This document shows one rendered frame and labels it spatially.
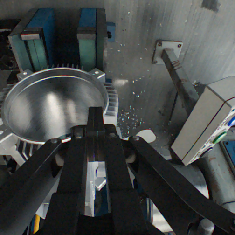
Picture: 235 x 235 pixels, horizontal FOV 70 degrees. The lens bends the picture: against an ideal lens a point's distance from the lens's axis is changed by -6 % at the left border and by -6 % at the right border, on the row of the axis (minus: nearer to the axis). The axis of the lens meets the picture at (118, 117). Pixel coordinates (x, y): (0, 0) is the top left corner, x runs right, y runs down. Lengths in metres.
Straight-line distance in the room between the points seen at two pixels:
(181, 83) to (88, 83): 0.19
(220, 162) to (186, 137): 0.37
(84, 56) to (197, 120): 0.22
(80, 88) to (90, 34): 0.10
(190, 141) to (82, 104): 0.22
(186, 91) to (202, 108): 0.09
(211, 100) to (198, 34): 0.27
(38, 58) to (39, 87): 0.05
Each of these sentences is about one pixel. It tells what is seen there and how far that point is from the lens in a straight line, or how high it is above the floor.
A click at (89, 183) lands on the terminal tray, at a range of 0.28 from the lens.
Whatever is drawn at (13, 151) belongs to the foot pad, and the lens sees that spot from 0.31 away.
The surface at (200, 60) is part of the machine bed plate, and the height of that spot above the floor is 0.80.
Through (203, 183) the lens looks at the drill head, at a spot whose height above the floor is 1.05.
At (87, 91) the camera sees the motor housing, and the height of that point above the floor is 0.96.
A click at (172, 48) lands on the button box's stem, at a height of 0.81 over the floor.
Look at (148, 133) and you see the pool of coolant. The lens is 0.75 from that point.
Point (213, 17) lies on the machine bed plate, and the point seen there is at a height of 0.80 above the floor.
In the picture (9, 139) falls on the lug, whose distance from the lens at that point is 0.26.
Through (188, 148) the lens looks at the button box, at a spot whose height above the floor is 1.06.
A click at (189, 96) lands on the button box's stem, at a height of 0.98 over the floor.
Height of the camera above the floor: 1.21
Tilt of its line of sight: 40 degrees down
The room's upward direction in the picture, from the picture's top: 173 degrees clockwise
